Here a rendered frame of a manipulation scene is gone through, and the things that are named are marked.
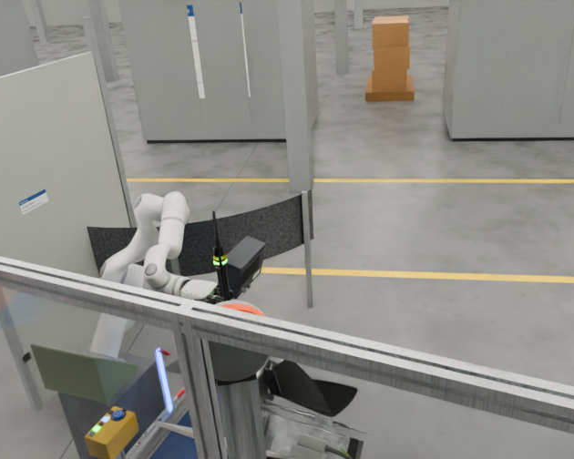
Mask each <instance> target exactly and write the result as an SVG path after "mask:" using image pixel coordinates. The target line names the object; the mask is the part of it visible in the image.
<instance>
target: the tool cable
mask: <svg viewBox="0 0 574 459"><path fill-rule="evenodd" d="M212 217H213V224H214V230H215V237H216V243H217V250H218V256H219V263H220V275H221V281H222V288H223V295H224V301H227V293H226V287H225V280H224V273H223V267H222V260H221V254H220V241H219V234H218V228H217V221H216V215H215V210H213V211H212Z"/></svg>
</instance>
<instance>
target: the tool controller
mask: <svg viewBox="0 0 574 459"><path fill-rule="evenodd" d="M265 246H266V243H264V242H262V241H260V240H256V239H254V238H252V237H250V236H246V237H245V238H244V239H243V240H242V241H241V242H240V243H239V244H238V245H237V246H236V247H235V248H234V249H233V250H232V251H231V252H230V253H228V254H227V255H226V256H227V264H226V268H227V274H228V282H229V288H230V291H233V296H234V299H235V300H236V299H237V298H238V297H239V296H240V295H241V294H242V293H243V292H244V293H246V291H247V289H249V288H250V287H251V283H252V282H253V281H254V280H255V278H256V277H257V276H258V275H259V274H260V273H261V266H262V261H263V256H264V252H265ZM246 288H247V289H246Z"/></svg>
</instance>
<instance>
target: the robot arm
mask: <svg viewBox="0 0 574 459"><path fill-rule="evenodd" d="M134 214H135V217H136V220H137V222H138V230H137V232H136V234H135V235H134V237H133V239H132V241H131V242H130V243H129V245H128V246H127V247H126V248H125V249H123V250H122V251H120V252H118V253H116V254H115V255H113V256H112V257H110V258H109V259H107V260H106V261H105V262H104V264H103V265H102V267H101V269H100V273H99V275H100V279H101V280H105V281H112V282H116V283H120V284H125V285H128V286H132V287H137V288H141V289H145V290H149V291H156V292H160V293H165V294H168V295H172V296H177V297H181V298H185V299H189V300H193V301H200V302H205V303H208V304H212V305H215V304H217V303H220V302H223V301H224V298H223V297H220V293H219V292H218V291H219V290H220V288H219V283H216V282H212V281H207V280H190V278H187V277H182V276H178V275H174V274H171V273H169V272H168V271H167V270H166V268H165V264H166V259H169V260H173V259H176V258H177V257H178V256H179V255H180V252H181V249H182V241H183V234H184V226H185V225H186V224H187V223H188V221H189V218H190V209H189V207H188V205H187V203H186V200H185V197H184V196H183V195H182V194H181V193H180V192H178V191H172V192H170V193H169V194H167V195H166V196H165V198H162V197H159V196H156V195H153V194H148V193H146V194H142V195H140V196H139V197H138V198H137V199H136V200H135V203H134ZM153 220H156V221H159V222H160V229H159V232H158V230H157V228H156V227H155V225H154V224H153V222H152V221H153ZM158 242H159V243H158ZM157 243H158V245H157ZM142 260H145V261H144V267H143V266H139V265H137V264H133V263H136V262H139V261H142ZM218 295H219V296H218Z"/></svg>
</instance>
